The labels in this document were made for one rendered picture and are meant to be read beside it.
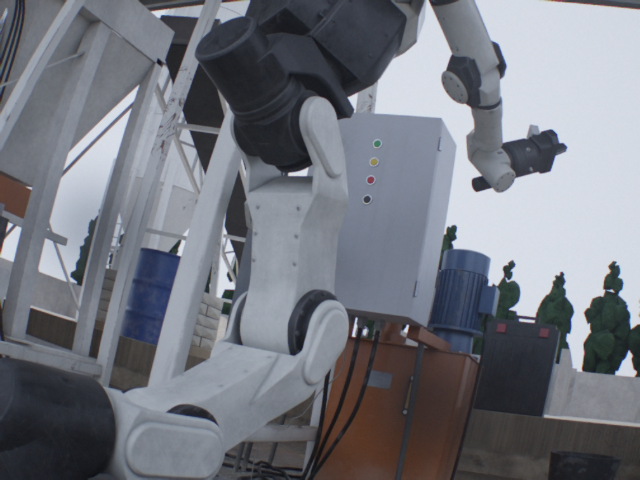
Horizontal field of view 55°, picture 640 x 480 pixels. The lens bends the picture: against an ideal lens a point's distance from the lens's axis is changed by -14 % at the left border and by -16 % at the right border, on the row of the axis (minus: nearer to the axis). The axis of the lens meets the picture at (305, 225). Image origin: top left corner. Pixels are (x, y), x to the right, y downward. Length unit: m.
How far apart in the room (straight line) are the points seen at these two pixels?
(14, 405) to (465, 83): 1.01
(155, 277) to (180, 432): 5.26
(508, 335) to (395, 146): 2.52
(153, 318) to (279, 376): 5.04
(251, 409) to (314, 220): 0.33
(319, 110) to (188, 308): 0.74
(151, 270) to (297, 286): 5.06
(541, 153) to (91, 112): 4.21
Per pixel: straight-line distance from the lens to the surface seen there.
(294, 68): 1.14
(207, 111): 8.86
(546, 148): 1.67
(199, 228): 1.80
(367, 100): 2.94
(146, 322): 6.16
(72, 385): 0.88
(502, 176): 1.55
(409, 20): 1.34
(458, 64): 1.36
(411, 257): 2.00
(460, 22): 1.33
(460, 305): 2.72
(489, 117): 1.45
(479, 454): 4.21
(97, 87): 5.35
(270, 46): 1.11
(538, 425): 4.16
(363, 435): 2.53
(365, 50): 1.25
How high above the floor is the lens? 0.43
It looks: 12 degrees up
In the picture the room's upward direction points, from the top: 12 degrees clockwise
